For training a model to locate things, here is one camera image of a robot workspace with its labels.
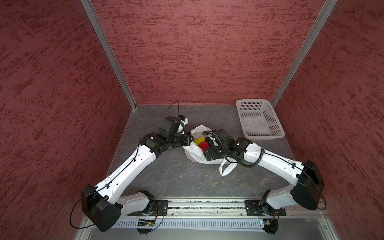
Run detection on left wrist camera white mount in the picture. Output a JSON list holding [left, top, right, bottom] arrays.
[[177, 115, 189, 135]]

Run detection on red fruit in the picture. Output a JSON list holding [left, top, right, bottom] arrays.
[[199, 142, 210, 154]]

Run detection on aluminium front mounting rail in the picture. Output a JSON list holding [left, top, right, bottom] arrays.
[[119, 196, 329, 218]]

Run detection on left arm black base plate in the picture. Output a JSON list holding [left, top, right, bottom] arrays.
[[129, 200, 169, 216]]

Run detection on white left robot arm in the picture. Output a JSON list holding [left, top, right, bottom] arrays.
[[80, 132, 194, 232]]

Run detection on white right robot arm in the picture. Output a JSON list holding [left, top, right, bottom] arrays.
[[203, 129, 324, 216]]

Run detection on aluminium left corner post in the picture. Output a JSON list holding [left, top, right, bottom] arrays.
[[81, 0, 137, 111]]

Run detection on white slotted cable duct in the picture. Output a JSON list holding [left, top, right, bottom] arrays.
[[112, 218, 264, 231]]

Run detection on white plastic bag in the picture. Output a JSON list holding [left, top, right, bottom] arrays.
[[183, 125, 238, 176]]

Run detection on white perforated plastic basket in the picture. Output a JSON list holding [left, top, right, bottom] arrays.
[[236, 99, 285, 141]]

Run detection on aluminium right corner post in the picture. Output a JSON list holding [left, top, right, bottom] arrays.
[[271, 0, 338, 107]]

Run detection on yellow fruit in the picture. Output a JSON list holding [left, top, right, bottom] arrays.
[[194, 137, 206, 146]]

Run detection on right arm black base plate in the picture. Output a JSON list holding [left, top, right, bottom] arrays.
[[244, 200, 287, 217]]

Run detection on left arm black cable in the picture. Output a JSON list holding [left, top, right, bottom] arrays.
[[164, 101, 181, 119]]

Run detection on aluminium corner post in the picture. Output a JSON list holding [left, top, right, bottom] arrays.
[[81, 0, 137, 111], [271, 0, 338, 107]]

